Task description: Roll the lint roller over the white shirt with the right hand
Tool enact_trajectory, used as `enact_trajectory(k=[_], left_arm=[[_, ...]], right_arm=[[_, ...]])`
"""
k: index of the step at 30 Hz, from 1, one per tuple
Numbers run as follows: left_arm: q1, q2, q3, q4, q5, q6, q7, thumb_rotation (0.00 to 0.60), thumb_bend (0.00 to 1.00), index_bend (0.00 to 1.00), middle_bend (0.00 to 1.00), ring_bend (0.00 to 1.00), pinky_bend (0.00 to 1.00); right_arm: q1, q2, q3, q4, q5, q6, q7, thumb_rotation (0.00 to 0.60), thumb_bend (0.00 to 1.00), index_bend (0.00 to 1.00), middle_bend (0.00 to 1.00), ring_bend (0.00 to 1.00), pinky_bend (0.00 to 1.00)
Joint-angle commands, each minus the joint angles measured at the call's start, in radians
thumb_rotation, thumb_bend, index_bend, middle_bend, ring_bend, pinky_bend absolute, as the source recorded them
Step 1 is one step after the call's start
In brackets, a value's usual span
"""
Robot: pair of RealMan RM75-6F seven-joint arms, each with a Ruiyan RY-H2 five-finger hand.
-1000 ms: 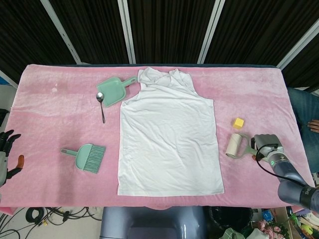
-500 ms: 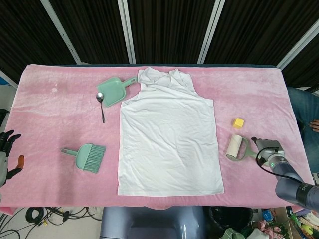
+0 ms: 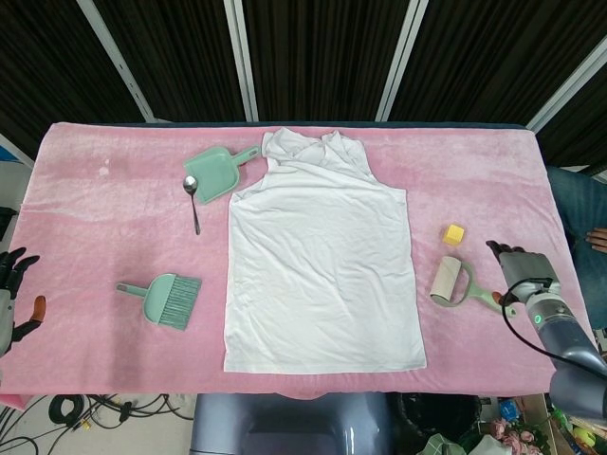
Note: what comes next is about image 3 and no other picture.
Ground green checked cloth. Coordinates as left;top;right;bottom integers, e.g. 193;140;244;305
421;434;470;455

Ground pink plush towel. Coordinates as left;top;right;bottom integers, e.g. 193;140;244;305
0;121;599;411

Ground green hand brush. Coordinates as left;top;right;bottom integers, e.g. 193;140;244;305
116;273;203;332

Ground green plastic dustpan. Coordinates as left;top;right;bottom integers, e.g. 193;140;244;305
183;145;261;206

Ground white sleeveless shirt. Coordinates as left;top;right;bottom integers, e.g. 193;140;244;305
222;126;428;375

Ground blue-grey robot torso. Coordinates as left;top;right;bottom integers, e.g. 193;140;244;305
189;392;395;455

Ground green lint roller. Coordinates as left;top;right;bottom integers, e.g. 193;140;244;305
429;254;518;318

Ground metal spoon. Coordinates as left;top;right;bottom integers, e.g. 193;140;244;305
182;174;201;236

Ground person's leg in jeans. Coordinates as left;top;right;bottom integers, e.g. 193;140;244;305
547;165;607;328

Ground robot right five-finger hand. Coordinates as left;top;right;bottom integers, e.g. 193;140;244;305
486;240;563;304

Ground yellow cube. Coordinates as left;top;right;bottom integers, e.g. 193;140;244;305
442;224;467;247

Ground black device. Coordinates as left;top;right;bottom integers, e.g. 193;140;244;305
0;207;19;238

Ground pink artificial flowers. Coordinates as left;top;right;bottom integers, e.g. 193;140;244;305
487;417;542;451

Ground black cable coil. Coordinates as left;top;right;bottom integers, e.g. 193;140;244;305
49;394;90;427

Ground tangled floor cables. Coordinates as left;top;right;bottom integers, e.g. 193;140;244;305
0;392;195;455

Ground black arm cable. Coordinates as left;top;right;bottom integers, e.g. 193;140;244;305
500;278;607;376

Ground black bin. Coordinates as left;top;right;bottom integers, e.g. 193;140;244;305
397;391;481;442

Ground robot left five-finger hand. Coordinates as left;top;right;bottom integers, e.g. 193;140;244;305
0;246;47;357

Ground white partition post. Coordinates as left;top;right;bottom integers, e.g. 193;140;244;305
222;0;261;122
376;0;431;122
75;0;156;123
525;45;607;133
0;132;35;168

